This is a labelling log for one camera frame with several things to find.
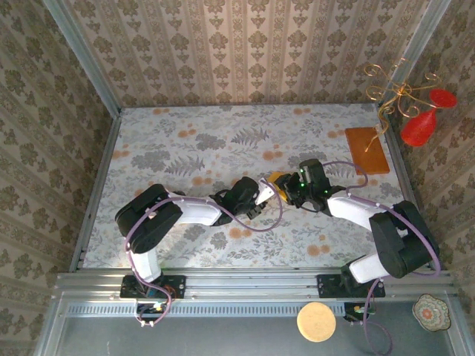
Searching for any small controller board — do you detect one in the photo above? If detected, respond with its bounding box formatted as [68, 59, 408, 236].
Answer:
[343, 302, 376, 323]
[135, 300, 167, 320]

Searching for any round cork coaster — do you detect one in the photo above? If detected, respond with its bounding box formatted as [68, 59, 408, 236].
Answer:
[296, 301, 337, 343]

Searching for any aluminium table side rail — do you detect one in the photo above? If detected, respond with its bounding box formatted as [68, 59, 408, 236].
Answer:
[378, 103, 439, 271]
[69, 109, 122, 271]

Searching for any aluminium corner post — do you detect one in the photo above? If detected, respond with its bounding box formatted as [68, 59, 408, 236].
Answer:
[381, 0, 453, 108]
[41, 0, 122, 114]

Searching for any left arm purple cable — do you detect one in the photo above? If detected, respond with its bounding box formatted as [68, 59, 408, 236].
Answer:
[124, 179, 284, 328]

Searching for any slotted grey cable duct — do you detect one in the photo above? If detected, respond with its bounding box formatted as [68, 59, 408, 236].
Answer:
[61, 300, 348, 319]

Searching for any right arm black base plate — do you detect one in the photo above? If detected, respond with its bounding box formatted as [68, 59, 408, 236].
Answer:
[317, 273, 386, 299]

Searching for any orange square paper sheet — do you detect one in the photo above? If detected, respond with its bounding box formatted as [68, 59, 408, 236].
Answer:
[267, 171, 294, 203]

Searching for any red wine glass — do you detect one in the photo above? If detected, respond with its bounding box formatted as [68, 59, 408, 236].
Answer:
[400, 88, 458, 148]

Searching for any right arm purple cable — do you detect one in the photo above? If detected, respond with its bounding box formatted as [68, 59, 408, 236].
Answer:
[321, 161, 442, 355]

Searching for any wide aluminium base rail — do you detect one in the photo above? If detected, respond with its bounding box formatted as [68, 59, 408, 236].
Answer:
[54, 267, 456, 301]

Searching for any small patterned dish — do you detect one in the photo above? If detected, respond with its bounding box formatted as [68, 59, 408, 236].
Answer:
[412, 294, 452, 333]

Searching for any brown wooden board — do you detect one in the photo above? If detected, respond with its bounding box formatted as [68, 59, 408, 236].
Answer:
[344, 127, 391, 175]

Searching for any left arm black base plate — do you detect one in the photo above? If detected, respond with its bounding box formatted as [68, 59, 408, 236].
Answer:
[119, 274, 187, 300]

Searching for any floral table cover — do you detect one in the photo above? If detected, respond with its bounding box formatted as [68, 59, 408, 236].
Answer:
[82, 103, 426, 268]

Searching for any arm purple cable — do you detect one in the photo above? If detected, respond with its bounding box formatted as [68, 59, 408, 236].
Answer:
[321, 161, 442, 355]
[124, 179, 284, 328]

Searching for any gold wire stand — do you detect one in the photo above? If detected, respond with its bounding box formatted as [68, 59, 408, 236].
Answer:
[364, 57, 442, 153]

